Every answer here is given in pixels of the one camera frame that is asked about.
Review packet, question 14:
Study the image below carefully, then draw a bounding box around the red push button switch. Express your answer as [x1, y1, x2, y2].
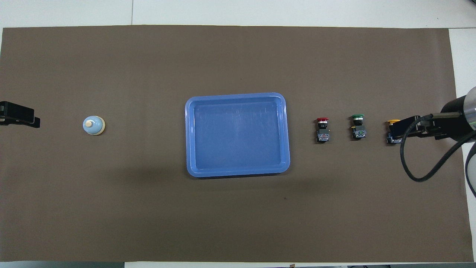
[316, 117, 331, 144]

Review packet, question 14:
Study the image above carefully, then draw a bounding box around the yellow push button switch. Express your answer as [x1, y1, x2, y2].
[386, 119, 403, 144]

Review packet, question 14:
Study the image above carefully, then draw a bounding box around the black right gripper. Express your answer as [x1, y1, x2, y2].
[395, 95, 476, 142]

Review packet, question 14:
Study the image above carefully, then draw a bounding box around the brown table mat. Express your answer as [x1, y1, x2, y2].
[0, 25, 470, 262]

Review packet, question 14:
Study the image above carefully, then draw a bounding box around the light blue service bell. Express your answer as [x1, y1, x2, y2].
[83, 116, 106, 136]

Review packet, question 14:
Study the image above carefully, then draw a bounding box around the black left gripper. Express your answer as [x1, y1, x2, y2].
[0, 101, 41, 128]

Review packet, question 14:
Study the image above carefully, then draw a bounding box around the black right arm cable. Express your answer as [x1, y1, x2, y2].
[400, 113, 476, 183]

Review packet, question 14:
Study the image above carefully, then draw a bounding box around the blue plastic tray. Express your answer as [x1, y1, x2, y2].
[185, 92, 290, 178]

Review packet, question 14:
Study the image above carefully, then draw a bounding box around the green push button switch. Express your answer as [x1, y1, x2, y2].
[351, 115, 367, 140]

